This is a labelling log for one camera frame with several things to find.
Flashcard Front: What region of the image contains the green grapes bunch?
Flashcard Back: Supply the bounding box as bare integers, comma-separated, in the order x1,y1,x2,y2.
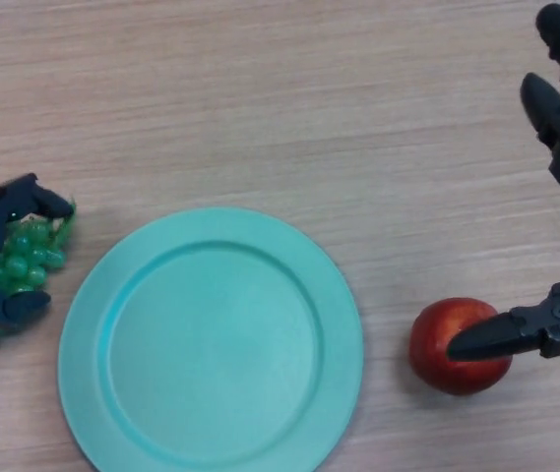
0,201,77,350

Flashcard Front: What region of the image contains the turquoise round plate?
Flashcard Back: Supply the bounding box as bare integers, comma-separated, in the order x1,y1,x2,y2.
57,206,364,472

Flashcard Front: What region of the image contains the red apple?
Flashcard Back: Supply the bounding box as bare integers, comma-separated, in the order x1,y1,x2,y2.
408,297,514,397

